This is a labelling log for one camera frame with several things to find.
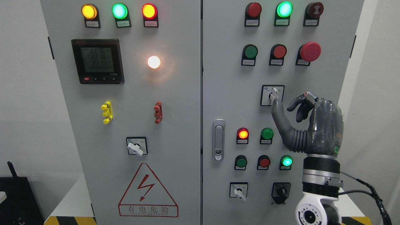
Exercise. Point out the gray robotic hand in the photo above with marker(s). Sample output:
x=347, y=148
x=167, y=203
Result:
x=325, y=131

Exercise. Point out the gray rotary switch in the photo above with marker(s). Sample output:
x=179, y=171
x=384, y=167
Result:
x=271, y=92
x=238, y=190

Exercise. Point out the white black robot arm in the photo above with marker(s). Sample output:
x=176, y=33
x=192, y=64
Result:
x=321, y=183

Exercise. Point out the green lit button lower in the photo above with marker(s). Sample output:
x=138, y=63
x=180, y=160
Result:
x=286, y=162

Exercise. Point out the green indicator lower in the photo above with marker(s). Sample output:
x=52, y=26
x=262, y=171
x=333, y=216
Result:
x=266, y=136

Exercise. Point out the red push button lower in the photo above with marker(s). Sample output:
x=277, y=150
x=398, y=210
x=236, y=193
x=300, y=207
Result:
x=263, y=162

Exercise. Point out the red push button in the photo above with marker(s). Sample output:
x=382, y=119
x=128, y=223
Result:
x=277, y=54
x=263, y=162

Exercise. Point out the red lit indicator lower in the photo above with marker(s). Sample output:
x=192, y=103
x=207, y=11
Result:
x=242, y=136

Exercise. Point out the green push button lower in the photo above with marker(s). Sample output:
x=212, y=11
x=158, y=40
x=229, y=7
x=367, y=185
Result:
x=240, y=163

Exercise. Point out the green push button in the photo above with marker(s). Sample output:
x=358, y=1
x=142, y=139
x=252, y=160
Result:
x=249, y=54
x=240, y=163

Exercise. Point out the red emergency stop button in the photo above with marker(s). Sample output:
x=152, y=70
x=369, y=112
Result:
x=308, y=53

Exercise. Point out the red push button upper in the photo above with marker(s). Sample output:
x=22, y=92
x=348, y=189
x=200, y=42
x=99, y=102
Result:
x=277, y=54

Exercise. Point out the green push button upper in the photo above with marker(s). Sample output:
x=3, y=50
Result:
x=249, y=54

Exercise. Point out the dark red buzzer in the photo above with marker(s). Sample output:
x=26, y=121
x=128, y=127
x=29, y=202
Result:
x=312, y=14

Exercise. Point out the green lit indicator top right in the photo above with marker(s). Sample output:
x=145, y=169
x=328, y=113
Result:
x=282, y=14

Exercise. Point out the dark red indicator top right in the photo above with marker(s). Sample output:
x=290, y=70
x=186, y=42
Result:
x=252, y=14

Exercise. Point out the gray electrical cabinet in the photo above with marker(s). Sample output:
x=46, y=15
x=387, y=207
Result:
x=200, y=79

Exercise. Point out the red terminal connector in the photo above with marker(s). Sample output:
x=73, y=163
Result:
x=158, y=114

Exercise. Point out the white glowing indicator light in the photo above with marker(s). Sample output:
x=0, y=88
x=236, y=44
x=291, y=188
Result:
x=154, y=62

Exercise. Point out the red electrical hazard sticker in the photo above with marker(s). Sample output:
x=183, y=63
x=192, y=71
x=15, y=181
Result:
x=146, y=196

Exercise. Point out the red indicator light left door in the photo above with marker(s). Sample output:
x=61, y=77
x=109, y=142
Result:
x=150, y=15

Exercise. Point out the yellow terminal connector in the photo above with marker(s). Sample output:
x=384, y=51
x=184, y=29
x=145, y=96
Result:
x=107, y=112

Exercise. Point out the black digital power meter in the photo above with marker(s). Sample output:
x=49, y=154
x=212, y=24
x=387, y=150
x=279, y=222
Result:
x=98, y=61

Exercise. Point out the green indicator light left door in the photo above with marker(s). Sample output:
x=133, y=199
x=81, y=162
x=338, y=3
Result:
x=121, y=15

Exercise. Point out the yellow indicator light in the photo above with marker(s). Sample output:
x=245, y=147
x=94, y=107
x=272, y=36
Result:
x=91, y=16

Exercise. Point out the black box with antenna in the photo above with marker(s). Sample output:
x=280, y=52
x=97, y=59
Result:
x=18, y=205

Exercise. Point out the black key selector switch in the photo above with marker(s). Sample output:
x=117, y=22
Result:
x=280, y=192

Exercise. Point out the gray rotary switch bottom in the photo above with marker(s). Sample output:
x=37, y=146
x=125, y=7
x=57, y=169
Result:
x=238, y=190

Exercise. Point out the silver door lock handle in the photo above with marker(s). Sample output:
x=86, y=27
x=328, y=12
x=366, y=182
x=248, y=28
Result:
x=218, y=138

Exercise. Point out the gray rotary switch left door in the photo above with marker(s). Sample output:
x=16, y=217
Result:
x=137, y=146

